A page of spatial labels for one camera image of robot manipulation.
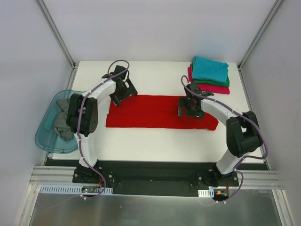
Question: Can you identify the red t shirt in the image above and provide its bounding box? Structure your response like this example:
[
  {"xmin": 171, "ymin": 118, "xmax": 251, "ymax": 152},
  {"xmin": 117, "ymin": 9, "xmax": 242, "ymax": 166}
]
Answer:
[{"xmin": 106, "ymin": 95, "xmax": 219, "ymax": 131}]

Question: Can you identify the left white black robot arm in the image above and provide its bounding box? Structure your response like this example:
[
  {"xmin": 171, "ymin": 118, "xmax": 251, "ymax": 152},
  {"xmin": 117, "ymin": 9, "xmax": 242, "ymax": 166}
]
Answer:
[{"xmin": 66, "ymin": 65, "xmax": 138, "ymax": 183}]

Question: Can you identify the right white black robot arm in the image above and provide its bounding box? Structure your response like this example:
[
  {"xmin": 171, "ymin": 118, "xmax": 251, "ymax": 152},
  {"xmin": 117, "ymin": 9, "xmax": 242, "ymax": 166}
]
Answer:
[{"xmin": 178, "ymin": 83, "xmax": 263, "ymax": 187}]

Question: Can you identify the green folded t shirt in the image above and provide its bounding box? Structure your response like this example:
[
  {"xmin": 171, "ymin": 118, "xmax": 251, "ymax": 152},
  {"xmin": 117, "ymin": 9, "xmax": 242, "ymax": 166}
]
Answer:
[{"xmin": 190, "ymin": 76, "xmax": 230, "ymax": 87}]

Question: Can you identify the pink folded t shirt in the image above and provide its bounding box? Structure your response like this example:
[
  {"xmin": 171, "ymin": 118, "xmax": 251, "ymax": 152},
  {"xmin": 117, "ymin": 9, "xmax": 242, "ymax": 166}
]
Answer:
[{"xmin": 187, "ymin": 67, "xmax": 230, "ymax": 95}]

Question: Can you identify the teal folded t shirt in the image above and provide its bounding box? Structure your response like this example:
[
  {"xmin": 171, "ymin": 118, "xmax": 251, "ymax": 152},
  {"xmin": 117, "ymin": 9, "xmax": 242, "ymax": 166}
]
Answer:
[{"xmin": 192, "ymin": 56, "xmax": 229, "ymax": 83}]

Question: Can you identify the grey crumpled t shirt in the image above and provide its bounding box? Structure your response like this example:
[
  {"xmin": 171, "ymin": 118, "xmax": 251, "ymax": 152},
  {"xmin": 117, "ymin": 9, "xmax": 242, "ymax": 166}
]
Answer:
[{"xmin": 54, "ymin": 98, "xmax": 73, "ymax": 141}]

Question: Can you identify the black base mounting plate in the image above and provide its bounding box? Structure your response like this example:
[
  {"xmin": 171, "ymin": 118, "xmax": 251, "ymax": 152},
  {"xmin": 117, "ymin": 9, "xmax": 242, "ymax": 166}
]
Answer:
[{"xmin": 72, "ymin": 161, "xmax": 238, "ymax": 197}]

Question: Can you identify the blue plastic bin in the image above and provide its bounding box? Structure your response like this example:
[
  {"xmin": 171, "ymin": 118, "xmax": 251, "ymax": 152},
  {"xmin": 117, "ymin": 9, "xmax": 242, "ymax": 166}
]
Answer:
[{"xmin": 35, "ymin": 89, "xmax": 82, "ymax": 154}]

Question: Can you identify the left aluminium frame post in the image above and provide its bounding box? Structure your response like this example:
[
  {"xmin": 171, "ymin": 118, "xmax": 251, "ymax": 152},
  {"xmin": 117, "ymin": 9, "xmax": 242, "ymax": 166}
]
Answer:
[{"xmin": 36, "ymin": 0, "xmax": 78, "ymax": 69}]

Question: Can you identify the aluminium frame post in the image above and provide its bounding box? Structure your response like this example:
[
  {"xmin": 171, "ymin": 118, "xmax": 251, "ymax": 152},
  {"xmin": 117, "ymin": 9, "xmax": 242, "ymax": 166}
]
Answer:
[
  {"xmin": 36, "ymin": 0, "xmax": 78, "ymax": 69},
  {"xmin": 238, "ymin": 0, "xmax": 284, "ymax": 71}
]

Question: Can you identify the right white cable duct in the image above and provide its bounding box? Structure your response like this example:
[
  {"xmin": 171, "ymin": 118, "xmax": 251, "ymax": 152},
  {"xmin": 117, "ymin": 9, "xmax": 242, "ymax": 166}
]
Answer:
[{"xmin": 198, "ymin": 189, "xmax": 214, "ymax": 198}]

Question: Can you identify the white cable duct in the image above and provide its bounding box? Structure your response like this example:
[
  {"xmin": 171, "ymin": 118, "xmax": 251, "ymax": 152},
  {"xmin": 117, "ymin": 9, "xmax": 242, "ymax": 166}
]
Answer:
[
  {"xmin": 40, "ymin": 185, "xmax": 113, "ymax": 195},
  {"xmin": 198, "ymin": 189, "xmax": 214, "ymax": 198}
]

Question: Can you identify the left white cable duct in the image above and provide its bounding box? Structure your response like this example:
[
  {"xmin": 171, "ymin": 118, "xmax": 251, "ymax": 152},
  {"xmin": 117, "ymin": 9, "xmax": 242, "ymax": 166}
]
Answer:
[{"xmin": 40, "ymin": 185, "xmax": 113, "ymax": 195}]

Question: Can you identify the right aluminium frame post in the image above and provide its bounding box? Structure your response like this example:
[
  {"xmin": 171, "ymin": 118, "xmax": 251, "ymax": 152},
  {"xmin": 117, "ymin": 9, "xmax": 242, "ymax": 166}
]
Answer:
[{"xmin": 238, "ymin": 0, "xmax": 284, "ymax": 71}]

